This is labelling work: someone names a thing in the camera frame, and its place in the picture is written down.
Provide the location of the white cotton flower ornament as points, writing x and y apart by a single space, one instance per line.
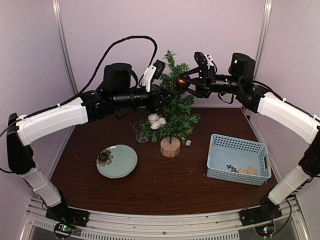
156 122

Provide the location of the aluminium frame post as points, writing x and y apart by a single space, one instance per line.
56 4
264 30

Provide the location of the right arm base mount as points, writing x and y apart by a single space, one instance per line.
262 217

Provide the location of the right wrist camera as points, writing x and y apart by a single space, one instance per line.
206 61

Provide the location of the left aluminium frame post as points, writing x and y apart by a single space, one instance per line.
56 4

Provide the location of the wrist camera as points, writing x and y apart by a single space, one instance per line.
153 72
206 61

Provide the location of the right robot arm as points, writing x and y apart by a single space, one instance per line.
301 133

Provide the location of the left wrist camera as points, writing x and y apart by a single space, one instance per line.
153 72

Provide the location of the right aluminium frame post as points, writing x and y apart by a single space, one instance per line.
264 30

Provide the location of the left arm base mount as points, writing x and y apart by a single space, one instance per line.
68 219

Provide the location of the beige burlap bow ornament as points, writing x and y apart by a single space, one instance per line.
249 171

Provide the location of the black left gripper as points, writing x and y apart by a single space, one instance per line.
156 102

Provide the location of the blue plastic basket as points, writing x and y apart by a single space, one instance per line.
225 150

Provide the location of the dark red bauble ornament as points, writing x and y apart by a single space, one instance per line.
181 84

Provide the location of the light green floral plate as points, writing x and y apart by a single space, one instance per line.
117 161

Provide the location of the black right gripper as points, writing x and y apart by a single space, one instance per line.
206 79

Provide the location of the clear drinking glass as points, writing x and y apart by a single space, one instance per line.
138 132

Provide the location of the front aluminium rail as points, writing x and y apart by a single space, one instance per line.
224 225

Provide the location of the dark berry twig ornament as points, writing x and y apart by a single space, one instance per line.
231 168

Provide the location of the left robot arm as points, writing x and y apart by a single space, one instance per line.
87 107

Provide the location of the small green christmas tree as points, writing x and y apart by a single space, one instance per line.
180 120

